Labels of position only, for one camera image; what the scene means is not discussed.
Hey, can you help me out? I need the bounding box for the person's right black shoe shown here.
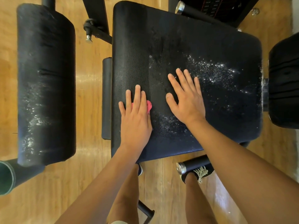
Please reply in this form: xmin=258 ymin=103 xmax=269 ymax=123
xmin=181 ymin=163 xmax=216 ymax=185

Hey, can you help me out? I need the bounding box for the person's right hand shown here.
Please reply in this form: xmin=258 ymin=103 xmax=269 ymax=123
xmin=165 ymin=68 xmax=206 ymax=126

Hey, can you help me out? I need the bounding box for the person's left leg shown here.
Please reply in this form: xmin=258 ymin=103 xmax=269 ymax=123
xmin=107 ymin=165 xmax=140 ymax=224

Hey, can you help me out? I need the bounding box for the person's left hand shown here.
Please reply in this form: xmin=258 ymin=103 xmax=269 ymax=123
xmin=118 ymin=85 xmax=153 ymax=159

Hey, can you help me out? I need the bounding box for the dark green cylinder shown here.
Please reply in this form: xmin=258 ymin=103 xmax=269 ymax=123
xmin=0 ymin=159 xmax=46 ymax=196

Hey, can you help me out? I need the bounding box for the person's right leg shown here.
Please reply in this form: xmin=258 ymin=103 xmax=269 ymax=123
xmin=185 ymin=172 xmax=218 ymax=224

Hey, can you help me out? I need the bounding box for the person's right forearm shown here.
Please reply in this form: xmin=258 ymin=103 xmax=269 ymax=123
xmin=187 ymin=118 xmax=299 ymax=224

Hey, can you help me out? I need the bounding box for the person's leg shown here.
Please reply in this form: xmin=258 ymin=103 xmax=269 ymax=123
xmin=107 ymin=165 xmax=140 ymax=224
xmin=185 ymin=172 xmax=218 ymax=224

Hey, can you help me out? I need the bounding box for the person's left forearm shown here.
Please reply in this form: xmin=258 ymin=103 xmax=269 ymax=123
xmin=55 ymin=148 xmax=141 ymax=224

